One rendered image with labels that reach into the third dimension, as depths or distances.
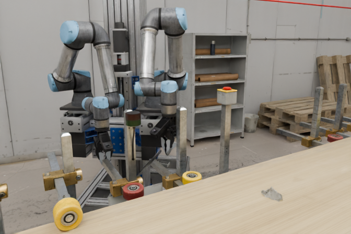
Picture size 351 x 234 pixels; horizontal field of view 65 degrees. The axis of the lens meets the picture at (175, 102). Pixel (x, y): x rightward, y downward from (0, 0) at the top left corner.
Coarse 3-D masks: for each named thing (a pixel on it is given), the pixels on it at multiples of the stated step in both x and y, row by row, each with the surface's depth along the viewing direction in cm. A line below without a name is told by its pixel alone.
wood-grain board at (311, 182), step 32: (288, 160) 132; (320, 160) 132; (160, 192) 104; (192, 192) 104; (224, 192) 104; (256, 192) 104; (288, 192) 104; (320, 192) 104; (96, 224) 86; (128, 224) 86; (160, 224) 86; (192, 224) 86; (224, 224) 86; (256, 224) 86; (288, 224) 86; (320, 224) 86
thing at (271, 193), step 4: (272, 188) 103; (264, 192) 102; (268, 192) 102; (272, 192) 101; (276, 192) 103; (268, 196) 101; (272, 196) 100; (276, 196) 99; (280, 196) 99; (276, 200) 99
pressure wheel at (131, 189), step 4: (128, 184) 108; (132, 184) 109; (136, 184) 108; (140, 184) 108; (124, 188) 106; (128, 188) 106; (132, 188) 106; (136, 188) 106; (140, 188) 106; (124, 192) 104; (128, 192) 103; (132, 192) 103; (136, 192) 103; (140, 192) 104; (124, 196) 104; (128, 196) 103; (132, 196) 103; (136, 196) 103; (140, 196) 104; (128, 200) 103
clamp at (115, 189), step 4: (140, 176) 123; (116, 180) 119; (120, 180) 119; (124, 180) 119; (136, 180) 119; (140, 180) 120; (112, 184) 116; (116, 184) 116; (120, 184) 116; (124, 184) 116; (112, 188) 115; (116, 188) 115; (120, 188) 116; (112, 192) 115; (116, 192) 115; (120, 192) 116
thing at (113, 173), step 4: (104, 160) 141; (108, 160) 141; (104, 164) 138; (108, 164) 137; (108, 168) 132; (112, 168) 132; (108, 172) 133; (112, 172) 128; (116, 172) 128; (112, 176) 127; (116, 176) 125; (120, 176) 125
